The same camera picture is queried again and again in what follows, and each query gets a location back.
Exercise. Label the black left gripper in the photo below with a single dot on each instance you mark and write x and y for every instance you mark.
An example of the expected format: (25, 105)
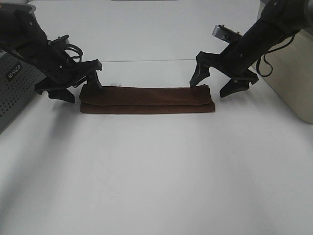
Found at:
(56, 85)

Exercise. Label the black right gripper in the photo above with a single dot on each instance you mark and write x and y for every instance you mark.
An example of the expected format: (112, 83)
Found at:
(232, 62)

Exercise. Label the brown towel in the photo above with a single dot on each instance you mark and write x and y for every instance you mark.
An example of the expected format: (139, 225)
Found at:
(146, 101)

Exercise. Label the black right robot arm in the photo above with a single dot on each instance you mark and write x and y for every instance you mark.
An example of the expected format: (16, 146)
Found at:
(279, 20)

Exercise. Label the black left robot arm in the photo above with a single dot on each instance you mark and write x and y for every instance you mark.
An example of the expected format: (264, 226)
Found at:
(60, 61)

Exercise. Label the white towel care label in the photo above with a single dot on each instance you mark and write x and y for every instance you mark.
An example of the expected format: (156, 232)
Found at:
(116, 84)

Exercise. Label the grey perforated plastic basket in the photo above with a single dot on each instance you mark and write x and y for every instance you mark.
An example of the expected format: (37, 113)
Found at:
(17, 83)

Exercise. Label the beige plastic storage box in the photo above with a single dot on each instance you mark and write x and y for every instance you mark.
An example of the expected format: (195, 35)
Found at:
(292, 76)

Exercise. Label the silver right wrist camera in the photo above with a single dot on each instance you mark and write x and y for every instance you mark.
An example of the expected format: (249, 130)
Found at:
(225, 34)

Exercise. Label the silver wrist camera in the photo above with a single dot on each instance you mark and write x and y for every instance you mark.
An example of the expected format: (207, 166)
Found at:
(225, 34)
(60, 43)

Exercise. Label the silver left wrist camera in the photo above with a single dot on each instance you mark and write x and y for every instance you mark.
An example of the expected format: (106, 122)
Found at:
(60, 43)

